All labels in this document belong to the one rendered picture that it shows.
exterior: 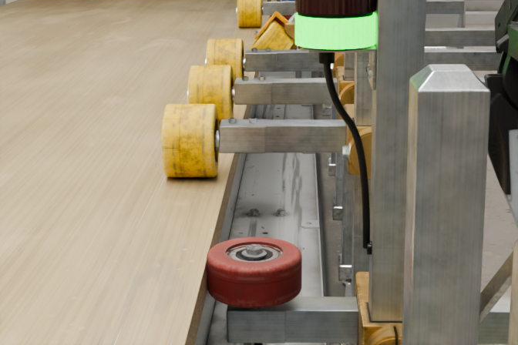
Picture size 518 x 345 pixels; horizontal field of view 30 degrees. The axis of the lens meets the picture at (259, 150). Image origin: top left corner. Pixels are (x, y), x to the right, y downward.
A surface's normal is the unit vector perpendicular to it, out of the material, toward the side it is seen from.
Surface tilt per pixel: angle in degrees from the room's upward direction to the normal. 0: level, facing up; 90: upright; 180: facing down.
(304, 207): 0
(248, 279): 90
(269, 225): 0
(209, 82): 57
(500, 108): 90
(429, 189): 90
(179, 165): 121
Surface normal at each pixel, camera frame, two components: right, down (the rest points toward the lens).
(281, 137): -0.04, 0.25
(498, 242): -0.01, -0.97
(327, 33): -0.25, 0.25
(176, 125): -0.04, -0.38
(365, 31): 0.68, 0.18
